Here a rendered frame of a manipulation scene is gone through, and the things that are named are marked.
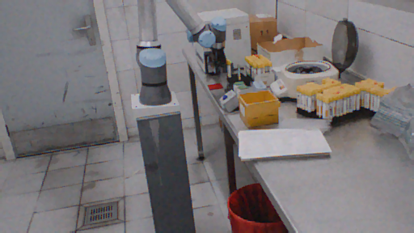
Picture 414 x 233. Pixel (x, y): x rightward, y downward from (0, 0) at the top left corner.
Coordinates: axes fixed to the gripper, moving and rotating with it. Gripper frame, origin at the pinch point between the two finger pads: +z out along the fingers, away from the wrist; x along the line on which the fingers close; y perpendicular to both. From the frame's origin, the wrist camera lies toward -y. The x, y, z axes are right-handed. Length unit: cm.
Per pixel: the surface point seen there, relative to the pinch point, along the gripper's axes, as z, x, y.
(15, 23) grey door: 51, -126, -129
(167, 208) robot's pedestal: 25, -38, 63
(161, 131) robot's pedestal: -10, -35, 43
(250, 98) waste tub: -32, 3, 49
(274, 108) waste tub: -37, 9, 61
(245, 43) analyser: -2.8, 20.0, -14.4
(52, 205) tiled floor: 104, -112, 4
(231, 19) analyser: -14.7, 13.2, -21.4
